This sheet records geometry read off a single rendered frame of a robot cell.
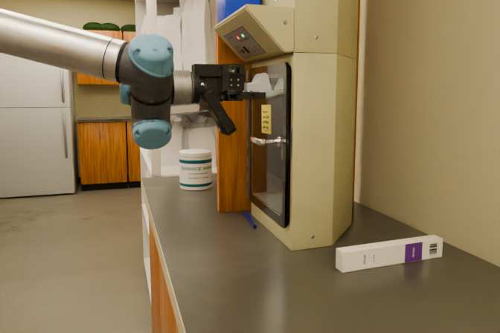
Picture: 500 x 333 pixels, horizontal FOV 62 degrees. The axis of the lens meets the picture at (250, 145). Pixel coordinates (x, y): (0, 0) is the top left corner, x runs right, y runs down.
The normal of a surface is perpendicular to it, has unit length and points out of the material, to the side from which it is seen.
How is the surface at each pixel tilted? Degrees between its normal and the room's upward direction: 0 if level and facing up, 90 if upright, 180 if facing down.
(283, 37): 90
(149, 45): 42
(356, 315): 0
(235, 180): 90
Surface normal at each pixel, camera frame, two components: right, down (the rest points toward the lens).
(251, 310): 0.00, -0.99
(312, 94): 0.30, 0.12
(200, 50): -0.35, 0.22
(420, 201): -0.95, 0.04
